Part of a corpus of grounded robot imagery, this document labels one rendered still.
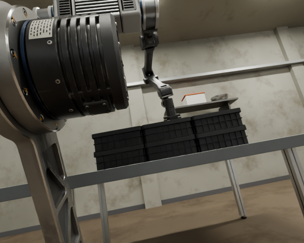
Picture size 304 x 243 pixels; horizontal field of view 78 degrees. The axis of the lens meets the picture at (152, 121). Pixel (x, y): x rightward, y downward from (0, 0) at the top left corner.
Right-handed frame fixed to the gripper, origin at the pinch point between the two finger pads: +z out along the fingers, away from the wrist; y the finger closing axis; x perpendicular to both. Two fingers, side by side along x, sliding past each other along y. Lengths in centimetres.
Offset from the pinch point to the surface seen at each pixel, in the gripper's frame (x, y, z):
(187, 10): -253, -96, -176
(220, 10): -267, -163, -168
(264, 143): 54, -24, 4
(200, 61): -321, -119, -91
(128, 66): -297, 41, -112
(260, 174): -244, -168, 163
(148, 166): 58, 16, 1
